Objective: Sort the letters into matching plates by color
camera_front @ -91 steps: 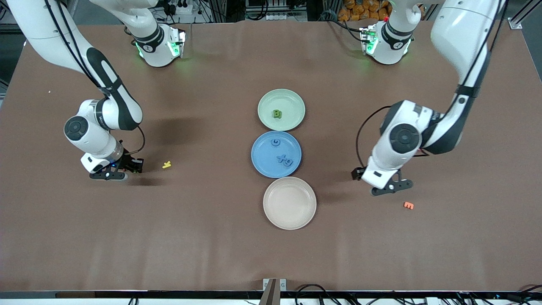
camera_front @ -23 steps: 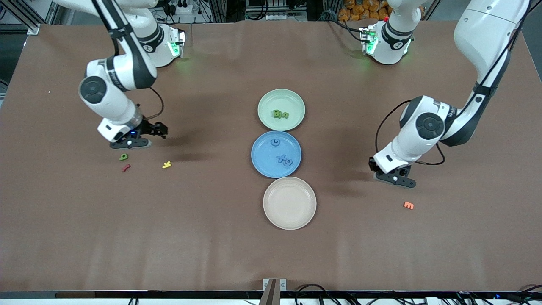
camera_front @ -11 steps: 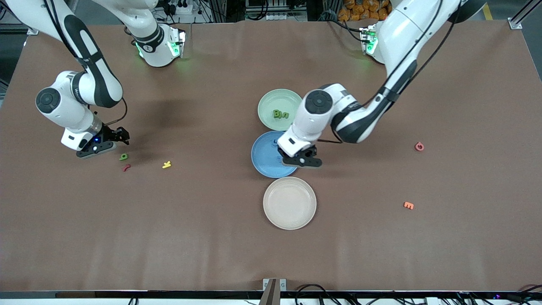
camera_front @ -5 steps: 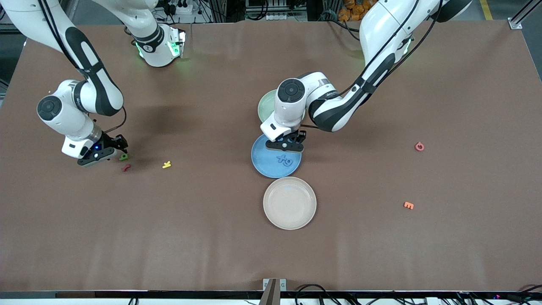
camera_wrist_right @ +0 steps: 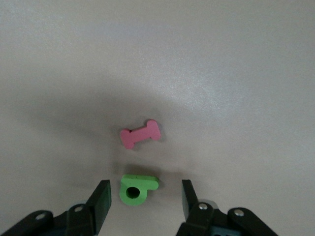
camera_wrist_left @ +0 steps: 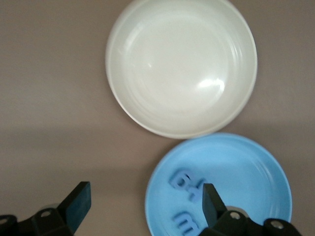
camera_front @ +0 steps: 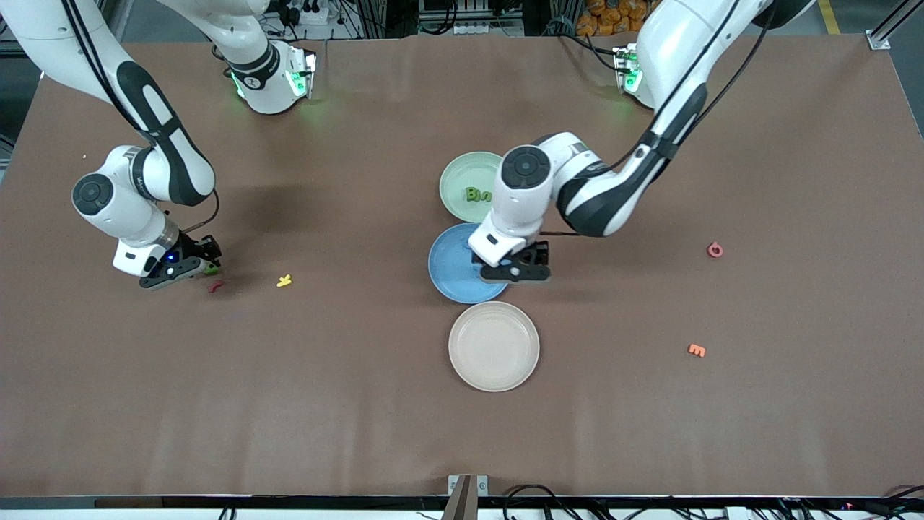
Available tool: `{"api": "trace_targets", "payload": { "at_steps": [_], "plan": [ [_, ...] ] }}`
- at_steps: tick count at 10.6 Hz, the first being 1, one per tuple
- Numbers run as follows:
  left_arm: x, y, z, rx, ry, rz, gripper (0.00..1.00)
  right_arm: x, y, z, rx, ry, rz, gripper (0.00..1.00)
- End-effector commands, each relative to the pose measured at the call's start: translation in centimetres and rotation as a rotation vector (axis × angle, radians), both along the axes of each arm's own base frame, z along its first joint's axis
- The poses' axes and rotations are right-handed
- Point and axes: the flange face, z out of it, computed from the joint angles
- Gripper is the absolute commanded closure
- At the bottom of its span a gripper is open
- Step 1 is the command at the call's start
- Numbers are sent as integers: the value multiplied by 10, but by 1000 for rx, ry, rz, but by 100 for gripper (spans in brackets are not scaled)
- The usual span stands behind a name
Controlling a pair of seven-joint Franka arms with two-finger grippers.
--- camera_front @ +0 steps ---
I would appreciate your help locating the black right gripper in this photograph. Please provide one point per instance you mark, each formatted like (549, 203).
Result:
(195, 247)

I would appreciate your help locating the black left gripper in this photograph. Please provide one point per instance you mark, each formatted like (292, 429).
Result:
(538, 252)

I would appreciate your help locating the green foam letter B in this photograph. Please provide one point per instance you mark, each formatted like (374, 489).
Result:
(473, 193)

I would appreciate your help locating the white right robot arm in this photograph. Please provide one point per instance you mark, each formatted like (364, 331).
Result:
(43, 29)

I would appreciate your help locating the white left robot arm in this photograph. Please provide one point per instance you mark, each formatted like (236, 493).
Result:
(678, 43)

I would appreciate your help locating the yellow foam letter K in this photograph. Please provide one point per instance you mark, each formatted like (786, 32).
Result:
(284, 280)

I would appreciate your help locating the blue plate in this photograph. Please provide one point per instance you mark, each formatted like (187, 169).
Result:
(447, 278)

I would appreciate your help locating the beige plate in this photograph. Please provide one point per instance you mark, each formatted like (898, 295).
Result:
(494, 347)

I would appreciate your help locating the pale green plate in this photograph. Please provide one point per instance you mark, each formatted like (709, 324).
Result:
(456, 177)

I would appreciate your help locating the brown table cover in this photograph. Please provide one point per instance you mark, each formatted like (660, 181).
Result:
(144, 404)

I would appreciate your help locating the red foam letter G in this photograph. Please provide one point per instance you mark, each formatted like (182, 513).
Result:
(715, 250)

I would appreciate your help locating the orange foam letter E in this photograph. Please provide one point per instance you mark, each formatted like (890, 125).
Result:
(696, 350)

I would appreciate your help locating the pile of orange fruit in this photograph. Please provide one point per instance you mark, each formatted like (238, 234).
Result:
(613, 18)

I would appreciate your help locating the white power strip with plugs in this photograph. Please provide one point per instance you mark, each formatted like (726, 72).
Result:
(314, 16)

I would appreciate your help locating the grey metal bracket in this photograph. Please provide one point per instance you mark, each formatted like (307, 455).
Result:
(482, 485)

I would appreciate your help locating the brown post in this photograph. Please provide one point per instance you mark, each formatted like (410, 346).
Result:
(462, 502)

